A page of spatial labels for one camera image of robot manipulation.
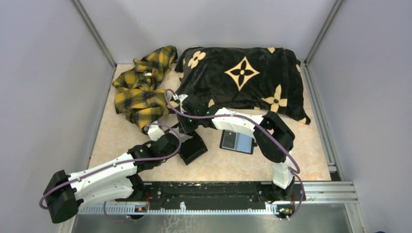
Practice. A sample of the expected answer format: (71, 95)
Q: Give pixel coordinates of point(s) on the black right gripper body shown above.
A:
(189, 124)

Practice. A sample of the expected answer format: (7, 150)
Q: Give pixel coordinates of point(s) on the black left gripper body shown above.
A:
(174, 152)

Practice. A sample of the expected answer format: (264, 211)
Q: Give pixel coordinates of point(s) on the white credit card stack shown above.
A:
(185, 137)

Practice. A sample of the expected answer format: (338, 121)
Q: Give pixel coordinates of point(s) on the black blue card holder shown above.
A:
(237, 142)

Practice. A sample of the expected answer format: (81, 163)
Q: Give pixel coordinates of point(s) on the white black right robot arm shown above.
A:
(270, 132)

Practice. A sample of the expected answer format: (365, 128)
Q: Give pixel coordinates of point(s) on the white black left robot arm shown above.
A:
(118, 179)

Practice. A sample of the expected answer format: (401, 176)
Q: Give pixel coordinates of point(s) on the black plastic card tray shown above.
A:
(192, 148)

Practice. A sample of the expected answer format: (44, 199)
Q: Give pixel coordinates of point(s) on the yellow plaid cloth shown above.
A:
(138, 95)

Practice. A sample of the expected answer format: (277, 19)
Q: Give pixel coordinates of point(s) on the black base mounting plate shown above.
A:
(214, 196)

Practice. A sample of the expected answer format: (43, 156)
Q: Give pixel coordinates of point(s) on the black floral pillow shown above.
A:
(244, 78)

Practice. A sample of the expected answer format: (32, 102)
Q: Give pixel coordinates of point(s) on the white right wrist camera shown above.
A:
(179, 99)

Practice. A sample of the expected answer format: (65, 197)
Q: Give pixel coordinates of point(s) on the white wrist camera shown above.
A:
(154, 132)
(179, 99)

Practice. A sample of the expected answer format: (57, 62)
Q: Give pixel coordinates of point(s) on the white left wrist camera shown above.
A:
(154, 132)

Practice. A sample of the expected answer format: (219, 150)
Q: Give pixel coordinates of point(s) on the aluminium front frame rail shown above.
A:
(316, 193)

